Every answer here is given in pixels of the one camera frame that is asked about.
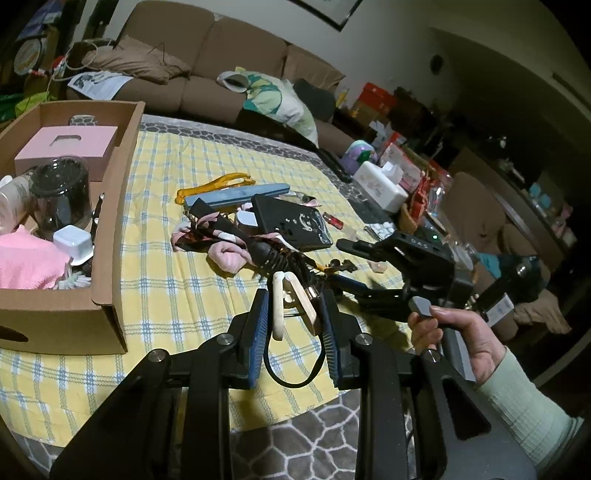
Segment pile of snack packets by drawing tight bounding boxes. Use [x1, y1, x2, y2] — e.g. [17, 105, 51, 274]
[378, 129, 454, 220]

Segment yellow checked tablecloth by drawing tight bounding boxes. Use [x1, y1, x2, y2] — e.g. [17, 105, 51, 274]
[0, 127, 416, 435]

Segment purple green toy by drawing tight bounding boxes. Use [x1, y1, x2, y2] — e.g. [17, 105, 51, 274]
[340, 139, 376, 174]

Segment brown sofa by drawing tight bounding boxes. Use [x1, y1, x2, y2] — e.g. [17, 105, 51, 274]
[66, 0, 366, 149]

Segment dark clear jar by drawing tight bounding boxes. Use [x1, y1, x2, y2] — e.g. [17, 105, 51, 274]
[28, 156, 95, 241]

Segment brown armchair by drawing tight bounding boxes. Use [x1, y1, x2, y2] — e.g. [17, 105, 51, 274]
[438, 172, 574, 339]

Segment person's right hand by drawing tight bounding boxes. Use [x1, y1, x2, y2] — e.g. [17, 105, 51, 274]
[409, 305, 508, 387]

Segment clear plastic wrapper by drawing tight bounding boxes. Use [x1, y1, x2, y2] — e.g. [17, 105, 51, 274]
[287, 191, 320, 209]

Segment small white square container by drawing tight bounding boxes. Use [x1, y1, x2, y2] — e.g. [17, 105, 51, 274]
[52, 225, 96, 267]

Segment grey patterned mat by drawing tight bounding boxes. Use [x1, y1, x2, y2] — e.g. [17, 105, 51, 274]
[28, 114, 416, 480]

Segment pink scrunchie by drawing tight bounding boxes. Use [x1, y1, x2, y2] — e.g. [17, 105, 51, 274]
[206, 242, 250, 278]

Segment brown cushion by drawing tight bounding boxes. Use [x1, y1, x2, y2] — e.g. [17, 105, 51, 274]
[83, 36, 193, 85]

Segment white bristle brush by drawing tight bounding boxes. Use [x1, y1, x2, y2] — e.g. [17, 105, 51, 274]
[58, 270, 94, 291]

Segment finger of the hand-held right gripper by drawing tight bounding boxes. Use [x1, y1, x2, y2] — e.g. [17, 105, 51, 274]
[335, 237, 394, 265]
[337, 274, 416, 325]

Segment framed wall picture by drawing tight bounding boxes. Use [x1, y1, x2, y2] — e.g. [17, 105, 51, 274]
[286, 0, 365, 32]

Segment cardboard box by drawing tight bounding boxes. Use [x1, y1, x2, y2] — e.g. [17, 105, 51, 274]
[0, 100, 147, 355]

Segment green bag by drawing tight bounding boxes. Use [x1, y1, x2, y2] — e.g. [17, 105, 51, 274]
[0, 90, 48, 123]

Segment green white printed pillow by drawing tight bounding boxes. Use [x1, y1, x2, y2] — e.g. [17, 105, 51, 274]
[235, 67, 321, 148]

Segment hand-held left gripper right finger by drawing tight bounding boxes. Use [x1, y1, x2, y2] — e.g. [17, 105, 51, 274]
[322, 292, 537, 480]

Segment white plastic bottle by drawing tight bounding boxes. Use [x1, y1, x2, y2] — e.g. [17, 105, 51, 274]
[0, 173, 38, 232]

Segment pink black patterned cloth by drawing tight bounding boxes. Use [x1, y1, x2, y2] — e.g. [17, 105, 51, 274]
[171, 198, 254, 253]

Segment white beige hair clip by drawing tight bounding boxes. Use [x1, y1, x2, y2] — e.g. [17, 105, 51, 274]
[270, 271, 320, 343]

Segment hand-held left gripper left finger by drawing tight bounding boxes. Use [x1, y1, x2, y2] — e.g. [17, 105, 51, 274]
[50, 290, 271, 480]

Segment black phone case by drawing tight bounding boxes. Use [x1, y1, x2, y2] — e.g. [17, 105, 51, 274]
[252, 194, 334, 254]

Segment printed paper sheet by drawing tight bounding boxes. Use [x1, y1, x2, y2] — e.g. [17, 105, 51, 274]
[67, 70, 135, 100]

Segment pink tissue box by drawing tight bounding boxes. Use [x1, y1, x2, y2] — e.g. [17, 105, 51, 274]
[14, 124, 119, 182]

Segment black remote control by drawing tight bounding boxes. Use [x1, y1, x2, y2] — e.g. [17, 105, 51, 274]
[318, 150, 354, 182]

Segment white cable with red plug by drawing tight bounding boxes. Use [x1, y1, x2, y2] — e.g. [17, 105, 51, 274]
[28, 39, 117, 85]

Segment orange plastic clip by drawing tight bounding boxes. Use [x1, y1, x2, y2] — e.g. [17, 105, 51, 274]
[175, 172, 255, 204]

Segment dark grey cushion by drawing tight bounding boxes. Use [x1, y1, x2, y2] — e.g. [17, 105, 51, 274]
[293, 78, 337, 122]

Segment white wet wipes pack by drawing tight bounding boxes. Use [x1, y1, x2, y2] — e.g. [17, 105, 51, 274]
[353, 160, 410, 213]

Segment white round band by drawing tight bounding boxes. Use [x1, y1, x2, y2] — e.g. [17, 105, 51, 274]
[217, 70, 250, 93]

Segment blue grey pencil case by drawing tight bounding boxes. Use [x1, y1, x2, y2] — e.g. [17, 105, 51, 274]
[183, 183, 291, 210]

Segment red cardboard boxes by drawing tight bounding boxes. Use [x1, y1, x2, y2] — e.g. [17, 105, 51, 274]
[356, 82, 399, 121]

